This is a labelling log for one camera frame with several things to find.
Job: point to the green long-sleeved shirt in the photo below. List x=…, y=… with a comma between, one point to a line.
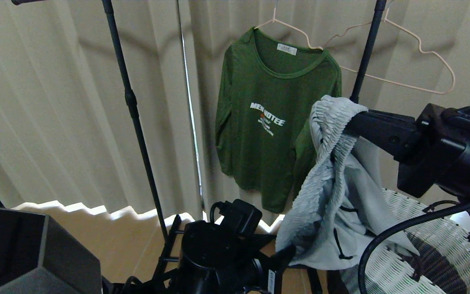
x=259, y=163

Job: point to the beige curtain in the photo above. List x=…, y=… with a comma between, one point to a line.
x=55, y=102

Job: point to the pale grey garment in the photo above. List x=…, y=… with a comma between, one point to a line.
x=320, y=204

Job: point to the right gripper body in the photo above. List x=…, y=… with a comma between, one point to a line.
x=455, y=155

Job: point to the pink clothes hanger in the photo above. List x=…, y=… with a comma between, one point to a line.
x=296, y=29
x=435, y=53

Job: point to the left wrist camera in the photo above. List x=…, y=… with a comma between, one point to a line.
x=239, y=216

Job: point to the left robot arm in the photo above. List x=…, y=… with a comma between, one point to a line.
x=23, y=253

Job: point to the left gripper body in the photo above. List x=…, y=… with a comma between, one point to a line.
x=214, y=265

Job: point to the white laundry basket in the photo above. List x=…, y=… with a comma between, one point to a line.
x=443, y=245

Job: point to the black clothes rack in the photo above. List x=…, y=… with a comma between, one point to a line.
x=131, y=102

